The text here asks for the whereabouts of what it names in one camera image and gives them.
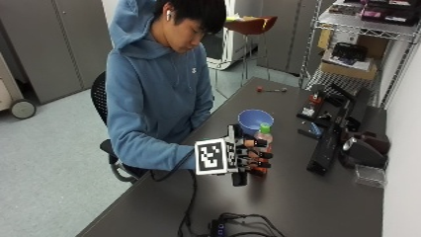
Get dark boxes with pink print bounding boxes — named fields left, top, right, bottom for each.
left=328, top=0, right=421, bottom=27

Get white framed board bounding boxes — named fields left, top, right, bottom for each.
left=204, top=0, right=248, bottom=71

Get flat cardboard box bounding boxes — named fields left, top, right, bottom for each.
left=319, top=48, right=379, bottom=81

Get screwdriver with red handle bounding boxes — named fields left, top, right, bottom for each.
left=256, top=86, right=290, bottom=94

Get white marker cube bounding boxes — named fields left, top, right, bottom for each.
left=194, top=137, right=239, bottom=176

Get black hub cables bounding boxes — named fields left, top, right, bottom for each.
left=219, top=212, right=287, bottom=237

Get black device with silver ring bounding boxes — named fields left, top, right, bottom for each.
left=342, top=130, right=392, bottom=170

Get narrow grey cabinet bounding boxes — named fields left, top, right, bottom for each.
left=256, top=0, right=328, bottom=76

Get black hub with blue lights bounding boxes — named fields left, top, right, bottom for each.
left=208, top=218, right=231, bottom=237

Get black mesh office chair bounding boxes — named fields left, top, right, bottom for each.
left=90, top=70, right=154, bottom=185

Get orange bottle with green cap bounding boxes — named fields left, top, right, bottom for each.
left=251, top=122, right=275, bottom=178

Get blue bowl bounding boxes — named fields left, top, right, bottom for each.
left=238, top=109, right=275, bottom=136

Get clear plastic box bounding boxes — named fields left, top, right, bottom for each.
left=354, top=163, right=388, bottom=189

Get brown bar stool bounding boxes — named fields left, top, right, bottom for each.
left=215, top=15, right=279, bottom=97

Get tall cardboard box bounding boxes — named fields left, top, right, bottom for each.
left=318, top=28, right=391, bottom=61

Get long black bar stand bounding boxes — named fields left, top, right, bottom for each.
left=306, top=110, right=348, bottom=176

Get metal wire shelf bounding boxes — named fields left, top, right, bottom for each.
left=299, top=0, right=421, bottom=110

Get wide grey cabinet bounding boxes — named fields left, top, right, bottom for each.
left=0, top=0, right=115, bottom=105

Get person in blue hoodie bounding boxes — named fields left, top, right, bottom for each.
left=104, top=0, right=228, bottom=172

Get black tray with red part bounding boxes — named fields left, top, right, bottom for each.
left=296, top=89, right=330, bottom=122

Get black glove cable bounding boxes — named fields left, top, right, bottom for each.
left=151, top=149, right=200, bottom=237

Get small blue object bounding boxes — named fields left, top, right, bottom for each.
left=308, top=121, right=326, bottom=138

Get beige cart with wheel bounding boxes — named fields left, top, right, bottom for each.
left=0, top=52, right=39, bottom=119

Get black pouch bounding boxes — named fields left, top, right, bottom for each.
left=331, top=41, right=370, bottom=62

